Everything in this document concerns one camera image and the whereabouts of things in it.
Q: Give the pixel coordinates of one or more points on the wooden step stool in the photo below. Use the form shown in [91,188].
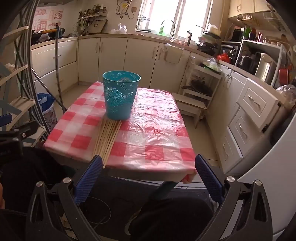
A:
[192,105]

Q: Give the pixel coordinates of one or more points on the kitchen window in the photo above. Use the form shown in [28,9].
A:
[175,14]

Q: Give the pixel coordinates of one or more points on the pink wall stickers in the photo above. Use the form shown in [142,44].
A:
[42,20]

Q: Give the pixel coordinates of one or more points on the bundle of wooden chopsticks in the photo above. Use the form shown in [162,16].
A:
[107,139]

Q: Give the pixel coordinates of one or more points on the green dish soap bottle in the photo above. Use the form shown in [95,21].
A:
[162,30]

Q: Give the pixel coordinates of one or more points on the red checkered plastic tablecloth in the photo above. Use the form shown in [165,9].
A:
[150,120]

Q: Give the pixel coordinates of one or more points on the floral trash bin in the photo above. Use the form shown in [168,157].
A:
[49,115]

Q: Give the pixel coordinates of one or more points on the teal perforated plastic basket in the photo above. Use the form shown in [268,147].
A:
[120,102]

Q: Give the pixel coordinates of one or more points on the cream sink base cabinet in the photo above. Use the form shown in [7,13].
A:
[111,58]

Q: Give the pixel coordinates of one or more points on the cream drawer base cabinet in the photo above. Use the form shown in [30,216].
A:
[238,97]

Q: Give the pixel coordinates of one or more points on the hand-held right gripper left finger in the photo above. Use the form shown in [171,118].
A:
[89,180]

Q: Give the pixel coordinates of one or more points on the black rice cooker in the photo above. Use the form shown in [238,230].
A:
[246,62]

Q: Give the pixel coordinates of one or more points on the range hood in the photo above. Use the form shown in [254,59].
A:
[55,1]

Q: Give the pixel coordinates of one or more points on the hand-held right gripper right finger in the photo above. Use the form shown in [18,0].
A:
[209,178]

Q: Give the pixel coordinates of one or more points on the white shelf trolley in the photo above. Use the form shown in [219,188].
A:
[215,76]

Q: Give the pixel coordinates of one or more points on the white countertop shelf unit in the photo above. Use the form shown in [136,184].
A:
[266,45]

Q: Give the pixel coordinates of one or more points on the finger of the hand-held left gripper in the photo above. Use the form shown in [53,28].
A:
[5,120]
[30,130]

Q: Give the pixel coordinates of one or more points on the black wok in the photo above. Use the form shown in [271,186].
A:
[37,37]

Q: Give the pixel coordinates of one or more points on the wall rack with utensils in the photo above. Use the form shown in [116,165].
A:
[92,14]

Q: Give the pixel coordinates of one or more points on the black toaster oven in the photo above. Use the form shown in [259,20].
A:
[229,52]

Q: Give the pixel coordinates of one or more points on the black frying pan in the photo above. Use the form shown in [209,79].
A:
[198,88]

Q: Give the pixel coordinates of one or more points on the white electric water boiler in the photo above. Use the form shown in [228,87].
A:
[266,68]

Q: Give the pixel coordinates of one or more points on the white plastic bag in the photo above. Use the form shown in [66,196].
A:
[119,29]

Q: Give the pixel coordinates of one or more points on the dish rack with dishes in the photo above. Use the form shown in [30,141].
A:
[208,39]

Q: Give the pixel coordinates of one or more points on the black cooking pot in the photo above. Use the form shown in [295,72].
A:
[61,32]

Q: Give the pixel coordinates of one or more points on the chrome kitchen faucet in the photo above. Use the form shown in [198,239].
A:
[173,25]

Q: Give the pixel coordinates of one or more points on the folding rack with white slats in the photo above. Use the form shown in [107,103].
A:
[20,102]

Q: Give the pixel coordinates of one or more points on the red plastic bag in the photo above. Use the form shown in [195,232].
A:
[223,58]

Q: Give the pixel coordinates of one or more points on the cream wall cabinets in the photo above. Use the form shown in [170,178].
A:
[245,7]

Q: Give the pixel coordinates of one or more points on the small table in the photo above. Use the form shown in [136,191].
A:
[150,175]

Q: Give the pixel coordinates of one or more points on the red pan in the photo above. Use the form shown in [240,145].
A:
[284,73]

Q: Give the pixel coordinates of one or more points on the clear bag of vegetables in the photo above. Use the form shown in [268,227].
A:
[211,64]

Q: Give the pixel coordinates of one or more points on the white hanging waste bin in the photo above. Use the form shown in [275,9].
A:
[174,54]

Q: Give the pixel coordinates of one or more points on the dark cutting board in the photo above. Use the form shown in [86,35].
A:
[98,27]

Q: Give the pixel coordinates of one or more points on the black soap dispenser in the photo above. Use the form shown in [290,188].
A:
[189,38]

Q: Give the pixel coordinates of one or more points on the crumpled clear plastic bag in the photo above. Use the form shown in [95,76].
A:
[286,95]

